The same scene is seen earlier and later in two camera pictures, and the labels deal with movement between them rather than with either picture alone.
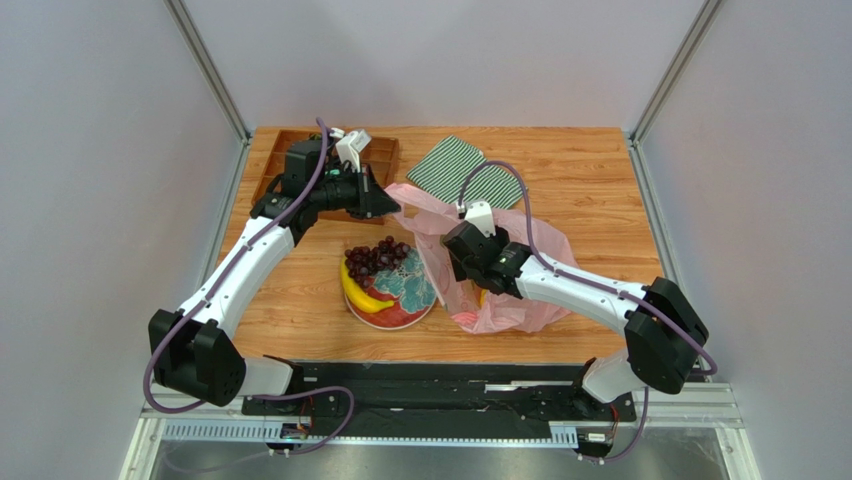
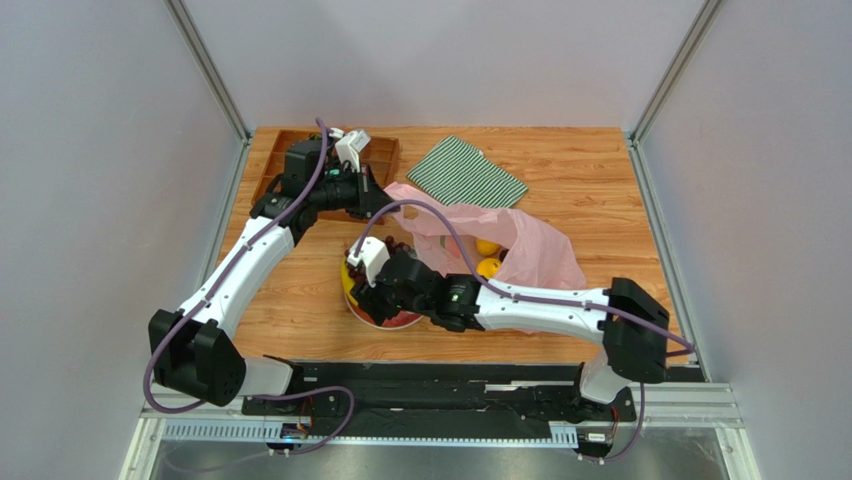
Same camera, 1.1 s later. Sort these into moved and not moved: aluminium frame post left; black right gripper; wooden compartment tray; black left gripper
Moved: black right gripper
Not moved: wooden compartment tray; aluminium frame post left; black left gripper
